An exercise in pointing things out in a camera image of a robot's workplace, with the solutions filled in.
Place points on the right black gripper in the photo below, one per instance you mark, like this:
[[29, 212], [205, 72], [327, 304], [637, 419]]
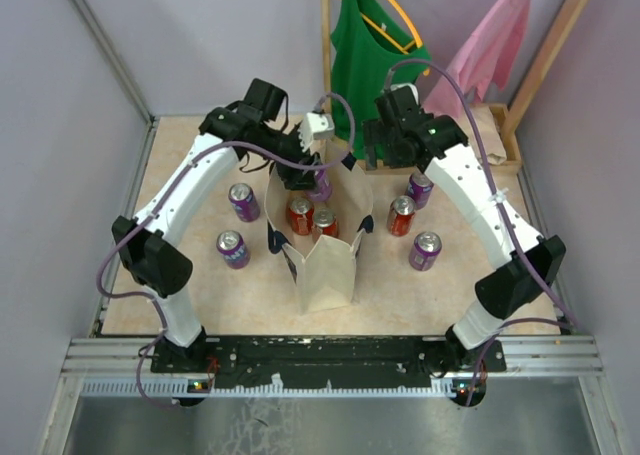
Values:
[[374, 133]]

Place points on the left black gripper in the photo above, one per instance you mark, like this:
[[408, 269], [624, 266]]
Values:
[[296, 179]]

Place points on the purple fanta can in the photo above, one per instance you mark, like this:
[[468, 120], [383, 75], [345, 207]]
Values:
[[419, 188], [244, 203], [322, 190], [425, 250], [233, 249]]

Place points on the red coke can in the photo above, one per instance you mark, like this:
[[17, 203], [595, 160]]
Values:
[[401, 214], [324, 222], [299, 214]]

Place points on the beige canvas tote bag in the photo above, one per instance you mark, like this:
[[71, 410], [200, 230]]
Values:
[[323, 269]]

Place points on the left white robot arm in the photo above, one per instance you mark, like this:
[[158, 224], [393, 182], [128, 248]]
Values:
[[148, 243]]

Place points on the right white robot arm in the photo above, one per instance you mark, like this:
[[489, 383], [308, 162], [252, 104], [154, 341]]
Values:
[[522, 259]]

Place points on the green tank top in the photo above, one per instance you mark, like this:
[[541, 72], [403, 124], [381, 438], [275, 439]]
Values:
[[360, 95]]

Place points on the folded beige cloth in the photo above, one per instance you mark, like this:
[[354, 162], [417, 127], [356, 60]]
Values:
[[488, 129]]

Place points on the pink shirt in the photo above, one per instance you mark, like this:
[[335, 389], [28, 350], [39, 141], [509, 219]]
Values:
[[488, 55]]

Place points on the wooden clothes rack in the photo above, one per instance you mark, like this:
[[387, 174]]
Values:
[[508, 118]]

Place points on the yellow clothes hanger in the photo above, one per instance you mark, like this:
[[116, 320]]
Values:
[[395, 20]]

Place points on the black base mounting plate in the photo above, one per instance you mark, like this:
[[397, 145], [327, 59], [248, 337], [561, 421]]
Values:
[[316, 362]]

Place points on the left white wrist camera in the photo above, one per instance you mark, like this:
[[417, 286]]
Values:
[[315, 127]]

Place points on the aluminium frame rail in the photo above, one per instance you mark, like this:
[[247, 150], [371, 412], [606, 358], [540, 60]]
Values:
[[122, 367]]

